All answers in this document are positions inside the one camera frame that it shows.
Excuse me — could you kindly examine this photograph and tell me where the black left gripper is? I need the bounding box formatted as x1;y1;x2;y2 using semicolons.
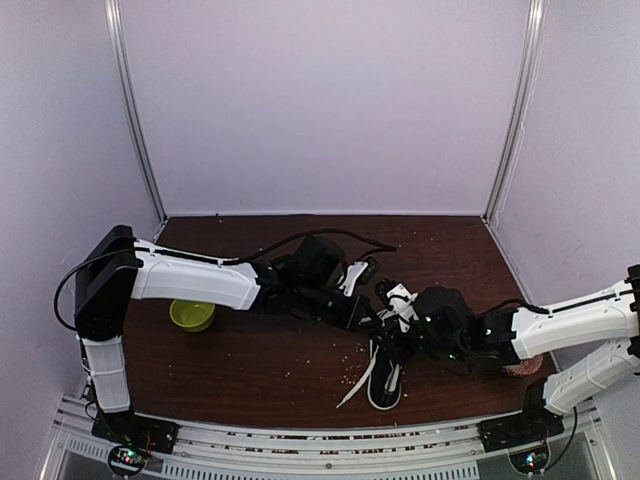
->
297;280;383;334

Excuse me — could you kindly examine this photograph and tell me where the black white canvas sneaker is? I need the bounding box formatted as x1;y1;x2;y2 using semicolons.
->
335;338;403;411

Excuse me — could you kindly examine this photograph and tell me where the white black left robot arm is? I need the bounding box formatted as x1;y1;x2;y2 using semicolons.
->
63;225;378;444

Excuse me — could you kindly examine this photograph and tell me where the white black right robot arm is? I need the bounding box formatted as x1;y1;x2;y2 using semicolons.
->
370;265;639;442

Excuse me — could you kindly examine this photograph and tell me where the red patterned bowl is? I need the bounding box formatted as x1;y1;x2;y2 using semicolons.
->
502;355;544;378

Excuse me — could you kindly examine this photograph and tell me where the lime green bowl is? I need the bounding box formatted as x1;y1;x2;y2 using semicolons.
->
169;300;216;333

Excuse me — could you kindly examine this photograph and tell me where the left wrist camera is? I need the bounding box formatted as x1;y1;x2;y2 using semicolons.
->
337;257;380;297

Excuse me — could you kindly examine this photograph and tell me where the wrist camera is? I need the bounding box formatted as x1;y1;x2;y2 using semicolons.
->
337;257;380;297
375;278;417;333

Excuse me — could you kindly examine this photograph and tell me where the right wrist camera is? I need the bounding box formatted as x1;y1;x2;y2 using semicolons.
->
375;278;417;333

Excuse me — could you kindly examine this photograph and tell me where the front aluminium rail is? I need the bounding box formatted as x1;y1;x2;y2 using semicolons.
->
36;395;620;479

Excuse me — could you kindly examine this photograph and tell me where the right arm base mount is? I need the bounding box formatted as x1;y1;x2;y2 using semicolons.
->
478;379;565;453

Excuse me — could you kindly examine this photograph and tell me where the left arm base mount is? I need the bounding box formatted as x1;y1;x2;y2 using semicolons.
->
91;409;179;454

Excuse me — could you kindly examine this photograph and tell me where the right aluminium frame post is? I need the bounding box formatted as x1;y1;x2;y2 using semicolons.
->
483;0;547;225

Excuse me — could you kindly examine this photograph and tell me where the aluminium frame post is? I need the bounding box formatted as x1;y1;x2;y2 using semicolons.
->
483;0;547;225
104;0;168;223

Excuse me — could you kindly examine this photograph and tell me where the left aluminium frame post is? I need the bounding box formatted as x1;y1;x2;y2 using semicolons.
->
104;0;168;223

